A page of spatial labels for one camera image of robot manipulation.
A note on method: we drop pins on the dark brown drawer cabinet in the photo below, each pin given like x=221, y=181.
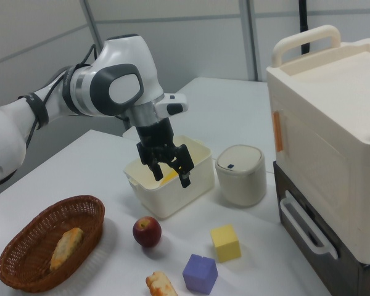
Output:
x=333, y=243

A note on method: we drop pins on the orange white bread piece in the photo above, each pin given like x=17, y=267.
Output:
x=160, y=285

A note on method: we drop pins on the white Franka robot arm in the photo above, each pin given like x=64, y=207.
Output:
x=123, y=77

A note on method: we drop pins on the cream toy microwave oven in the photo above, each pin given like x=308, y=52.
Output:
x=327, y=129

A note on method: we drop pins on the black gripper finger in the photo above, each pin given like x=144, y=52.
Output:
x=183, y=172
x=155, y=171

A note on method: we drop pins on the yellow plate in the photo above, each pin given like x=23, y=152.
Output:
x=169, y=178

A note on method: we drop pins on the purple cube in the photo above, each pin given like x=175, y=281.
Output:
x=200, y=272

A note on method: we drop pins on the yellow cube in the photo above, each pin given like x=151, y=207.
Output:
x=225, y=243

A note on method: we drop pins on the yellow bread piece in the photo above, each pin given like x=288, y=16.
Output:
x=66, y=248

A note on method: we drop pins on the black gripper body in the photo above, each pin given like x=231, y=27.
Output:
x=155, y=140

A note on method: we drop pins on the red apple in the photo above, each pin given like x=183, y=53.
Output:
x=147, y=231

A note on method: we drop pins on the brown wicker basket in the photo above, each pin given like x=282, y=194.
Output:
x=49, y=243

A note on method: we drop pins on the white square plastic container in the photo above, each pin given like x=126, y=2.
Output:
x=169, y=185

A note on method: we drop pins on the small white lidded bin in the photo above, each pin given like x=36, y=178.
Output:
x=241, y=175

